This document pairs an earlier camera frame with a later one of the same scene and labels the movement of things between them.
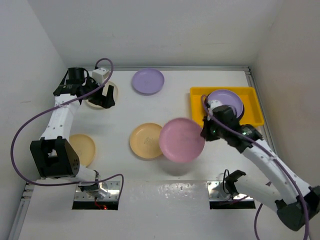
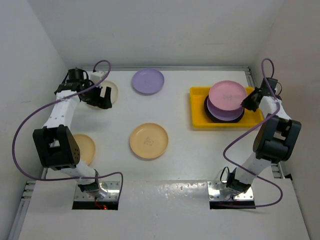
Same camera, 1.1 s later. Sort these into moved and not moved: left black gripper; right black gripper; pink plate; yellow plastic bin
Moved: pink plate; right black gripper
Not moved: left black gripper; yellow plastic bin
